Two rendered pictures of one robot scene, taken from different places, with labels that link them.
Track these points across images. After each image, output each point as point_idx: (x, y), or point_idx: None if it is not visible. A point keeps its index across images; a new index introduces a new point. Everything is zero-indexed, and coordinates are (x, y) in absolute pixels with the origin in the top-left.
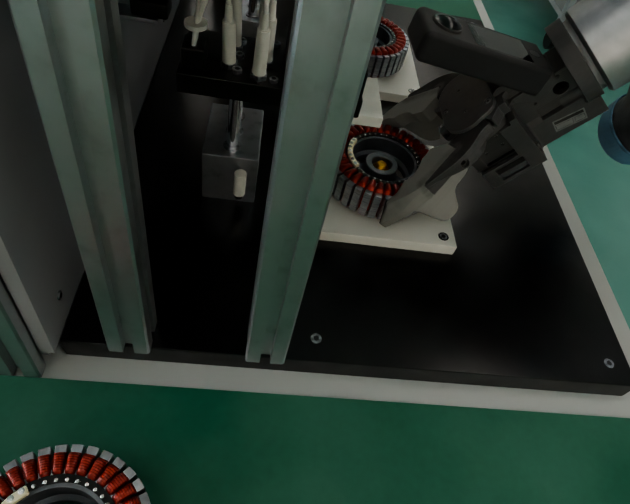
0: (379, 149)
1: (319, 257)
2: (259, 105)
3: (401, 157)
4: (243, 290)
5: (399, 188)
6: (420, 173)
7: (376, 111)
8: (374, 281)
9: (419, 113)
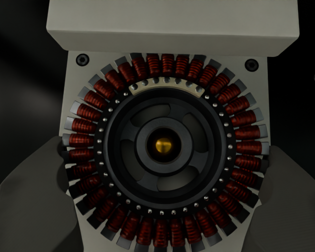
0: (215, 152)
1: (47, 73)
2: (311, 3)
3: (196, 188)
4: (6, 0)
5: (77, 159)
6: (36, 187)
7: (82, 10)
8: (13, 133)
9: (250, 224)
